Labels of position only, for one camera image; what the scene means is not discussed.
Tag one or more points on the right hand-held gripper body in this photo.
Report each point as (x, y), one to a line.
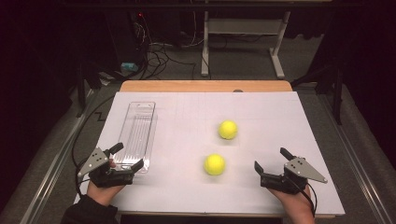
(300, 171)

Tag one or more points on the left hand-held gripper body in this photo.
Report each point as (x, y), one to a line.
(93, 162)

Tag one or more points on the clear plastic tray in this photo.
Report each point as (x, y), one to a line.
(137, 137)

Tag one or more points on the yellow tennis ball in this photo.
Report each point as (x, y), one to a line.
(228, 129)
(214, 164)

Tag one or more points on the person's left hand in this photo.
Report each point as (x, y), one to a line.
(102, 194)

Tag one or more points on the person's right hand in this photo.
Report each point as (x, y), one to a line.
(295, 207)

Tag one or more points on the white board sheet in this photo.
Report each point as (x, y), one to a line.
(186, 193)

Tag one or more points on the black metal stand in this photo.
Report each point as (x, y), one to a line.
(81, 90)
(337, 93)

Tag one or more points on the teal object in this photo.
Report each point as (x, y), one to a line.
(129, 66)

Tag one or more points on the dark equipment case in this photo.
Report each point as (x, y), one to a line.
(130, 37)

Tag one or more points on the metal floor rail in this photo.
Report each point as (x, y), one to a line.
(355, 155)
(56, 161)

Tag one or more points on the white metal desk frame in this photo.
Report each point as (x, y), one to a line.
(246, 26)

